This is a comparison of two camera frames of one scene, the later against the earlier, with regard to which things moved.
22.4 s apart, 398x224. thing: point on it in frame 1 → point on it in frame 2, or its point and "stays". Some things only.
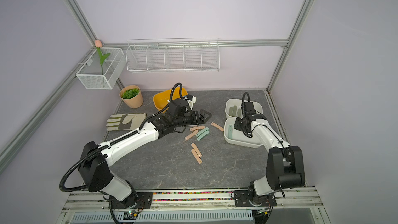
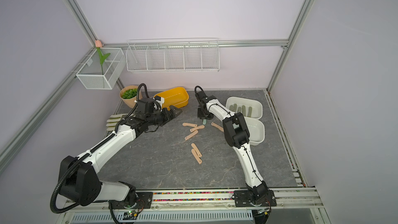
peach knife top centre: (201, 127) stays
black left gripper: (197, 122) → (168, 117)
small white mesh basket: (90, 74) stays
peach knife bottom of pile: (196, 156) stays
